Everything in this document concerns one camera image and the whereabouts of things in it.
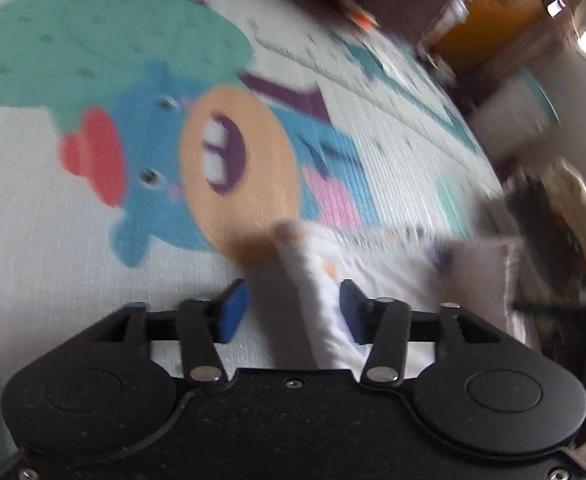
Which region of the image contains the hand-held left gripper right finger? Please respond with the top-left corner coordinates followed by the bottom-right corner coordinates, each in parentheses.
top-left (339, 279), bottom-right (511, 388)

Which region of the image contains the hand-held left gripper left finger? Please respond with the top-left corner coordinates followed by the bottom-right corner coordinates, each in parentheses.
top-left (80, 279), bottom-right (250, 386)

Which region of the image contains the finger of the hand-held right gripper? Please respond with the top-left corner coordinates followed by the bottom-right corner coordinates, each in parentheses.
top-left (509, 300), bottom-right (586, 318)

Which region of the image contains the white floral garment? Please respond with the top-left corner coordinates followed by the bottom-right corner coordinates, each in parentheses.
top-left (273, 220), bottom-right (528, 373)

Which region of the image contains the pile of assorted clothes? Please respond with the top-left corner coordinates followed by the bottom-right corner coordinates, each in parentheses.
top-left (503, 157), bottom-right (586, 306)

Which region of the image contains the cartoon print play mat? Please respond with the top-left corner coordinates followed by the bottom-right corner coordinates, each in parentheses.
top-left (0, 0), bottom-right (511, 466)

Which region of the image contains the white bucket with teal rim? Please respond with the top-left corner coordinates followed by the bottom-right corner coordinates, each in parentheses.
top-left (473, 67), bottom-right (561, 157)

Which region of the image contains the small orange object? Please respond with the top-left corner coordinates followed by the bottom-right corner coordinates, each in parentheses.
top-left (352, 7), bottom-right (380, 29)

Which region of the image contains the orange cabinet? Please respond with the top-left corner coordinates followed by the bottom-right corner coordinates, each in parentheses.
top-left (432, 0), bottom-right (550, 61)

